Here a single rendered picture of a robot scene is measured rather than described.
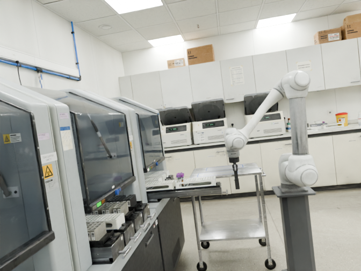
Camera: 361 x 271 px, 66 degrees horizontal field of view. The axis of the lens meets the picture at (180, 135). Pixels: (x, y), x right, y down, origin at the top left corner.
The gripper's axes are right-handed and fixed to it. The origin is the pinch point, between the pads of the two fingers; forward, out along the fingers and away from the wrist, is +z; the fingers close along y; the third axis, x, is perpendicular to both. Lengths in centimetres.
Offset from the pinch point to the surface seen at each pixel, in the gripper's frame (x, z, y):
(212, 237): -26, 52, -29
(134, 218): -58, -2, 60
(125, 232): -57, 0, 76
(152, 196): -63, 2, 7
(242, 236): -1, 52, -29
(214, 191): -16.4, 1.7, 6.7
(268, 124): 59, -29, -230
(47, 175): -66, -38, 115
